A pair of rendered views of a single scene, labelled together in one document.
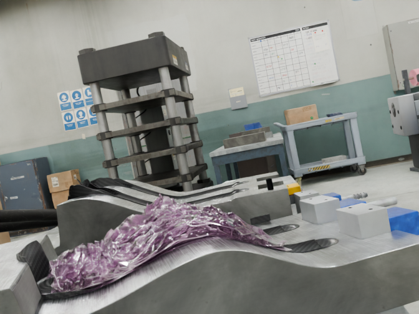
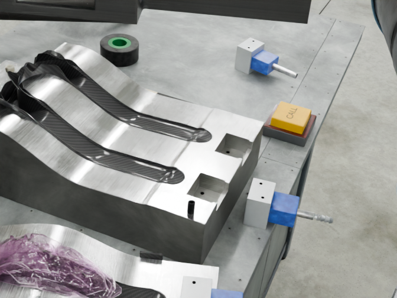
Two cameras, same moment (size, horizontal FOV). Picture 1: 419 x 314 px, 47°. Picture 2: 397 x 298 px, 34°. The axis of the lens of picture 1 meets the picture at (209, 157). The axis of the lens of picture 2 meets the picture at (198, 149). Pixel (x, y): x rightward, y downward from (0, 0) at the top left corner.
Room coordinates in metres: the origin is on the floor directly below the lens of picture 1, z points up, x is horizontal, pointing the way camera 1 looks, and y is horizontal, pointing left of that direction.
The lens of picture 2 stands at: (0.15, -0.24, 1.49)
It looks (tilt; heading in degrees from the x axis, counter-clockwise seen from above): 38 degrees down; 14
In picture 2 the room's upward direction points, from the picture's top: 6 degrees clockwise
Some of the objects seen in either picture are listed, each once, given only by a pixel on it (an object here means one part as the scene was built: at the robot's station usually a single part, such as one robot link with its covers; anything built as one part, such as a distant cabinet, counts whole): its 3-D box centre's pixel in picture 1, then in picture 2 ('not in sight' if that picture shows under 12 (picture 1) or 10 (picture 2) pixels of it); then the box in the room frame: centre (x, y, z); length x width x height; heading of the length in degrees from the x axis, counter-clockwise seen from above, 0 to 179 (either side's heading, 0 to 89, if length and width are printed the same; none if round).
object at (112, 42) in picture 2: not in sight; (119, 49); (1.24, 0.22, 0.82); 0.08 x 0.08 x 0.04
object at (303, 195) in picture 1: (333, 201); (289, 210); (0.88, -0.21, 0.83); 0.13 x 0.05 x 0.05; 93
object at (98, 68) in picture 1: (158, 139); not in sight; (5.57, 0.55, 1.03); 1.54 x 0.94 x 2.06; 172
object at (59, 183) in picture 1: (80, 195); not in sight; (7.44, 2.08, 0.42); 0.86 x 0.33 x 0.83; 82
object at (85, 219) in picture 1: (152, 215); (88, 132); (0.90, 0.13, 0.87); 0.50 x 0.26 x 0.14; 85
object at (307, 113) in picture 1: (301, 117); not in sight; (6.75, -1.38, 0.94); 0.41 x 0.33 x 0.29; 89
